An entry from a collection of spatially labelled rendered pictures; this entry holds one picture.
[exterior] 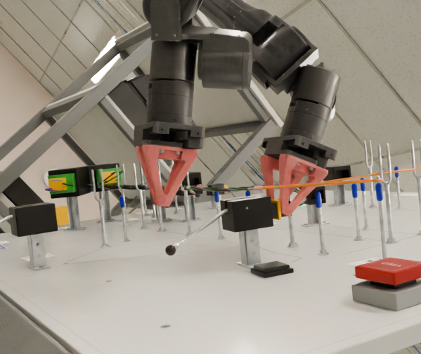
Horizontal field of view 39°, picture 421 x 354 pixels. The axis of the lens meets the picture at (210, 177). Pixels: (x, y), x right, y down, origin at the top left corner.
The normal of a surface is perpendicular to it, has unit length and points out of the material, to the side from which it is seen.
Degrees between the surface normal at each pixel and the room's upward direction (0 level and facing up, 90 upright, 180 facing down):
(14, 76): 90
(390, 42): 179
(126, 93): 90
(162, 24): 135
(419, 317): 53
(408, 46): 179
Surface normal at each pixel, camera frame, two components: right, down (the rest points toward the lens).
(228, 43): -0.16, 0.41
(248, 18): -0.43, -0.42
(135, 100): 0.52, 0.02
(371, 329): -0.10, -0.99
